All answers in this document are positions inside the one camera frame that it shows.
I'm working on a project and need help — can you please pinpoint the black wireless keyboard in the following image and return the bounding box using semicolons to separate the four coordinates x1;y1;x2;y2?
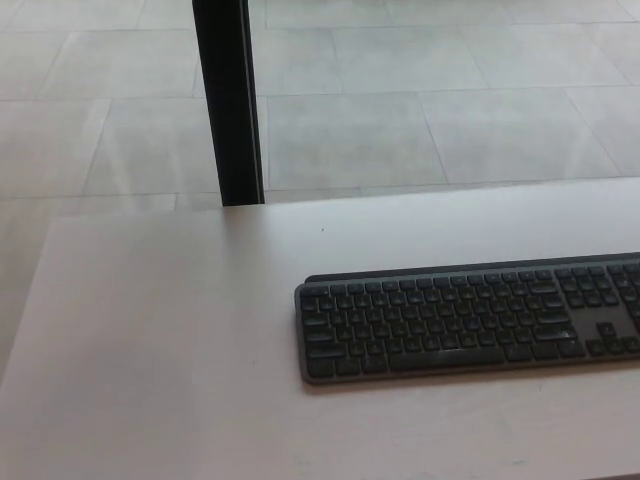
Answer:
293;251;640;386

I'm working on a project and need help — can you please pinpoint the black vertical frame post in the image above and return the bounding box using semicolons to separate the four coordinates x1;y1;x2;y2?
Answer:
191;0;266;207

